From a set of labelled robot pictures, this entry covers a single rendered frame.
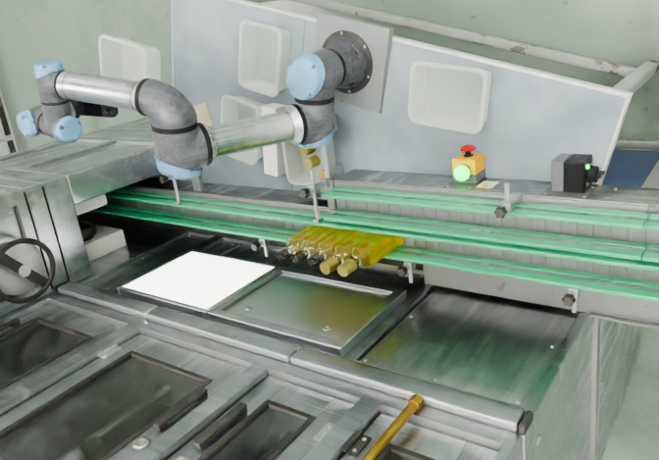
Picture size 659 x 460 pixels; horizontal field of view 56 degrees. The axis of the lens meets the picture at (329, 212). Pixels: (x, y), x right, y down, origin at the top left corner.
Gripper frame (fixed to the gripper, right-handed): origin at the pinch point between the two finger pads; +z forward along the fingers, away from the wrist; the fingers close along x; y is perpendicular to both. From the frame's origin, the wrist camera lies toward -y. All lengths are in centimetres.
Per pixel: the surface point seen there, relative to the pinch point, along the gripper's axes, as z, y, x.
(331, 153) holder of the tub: 29, -60, 17
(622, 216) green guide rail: 19, -148, 3
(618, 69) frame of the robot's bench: 92, -127, -7
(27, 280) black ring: -43, 11, 55
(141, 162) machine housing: 13.5, 17.7, 36.7
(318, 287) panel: 0, -76, 45
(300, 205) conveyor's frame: 19, -54, 34
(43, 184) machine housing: -25.7, 18.3, 28.9
